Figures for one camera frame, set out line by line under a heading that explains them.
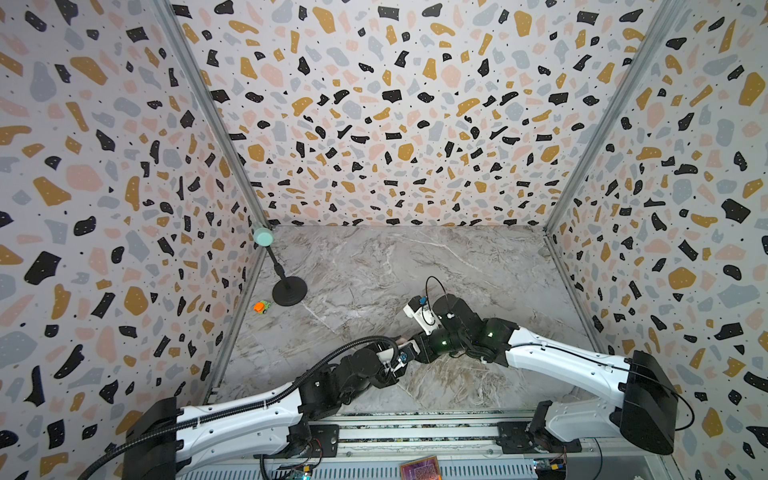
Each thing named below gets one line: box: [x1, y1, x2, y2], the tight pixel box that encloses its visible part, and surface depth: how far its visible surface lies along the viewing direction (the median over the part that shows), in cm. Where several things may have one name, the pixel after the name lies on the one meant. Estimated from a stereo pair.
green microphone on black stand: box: [253, 227, 308, 307], surface depth 102 cm
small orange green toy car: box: [253, 300, 271, 315], surface depth 97 cm
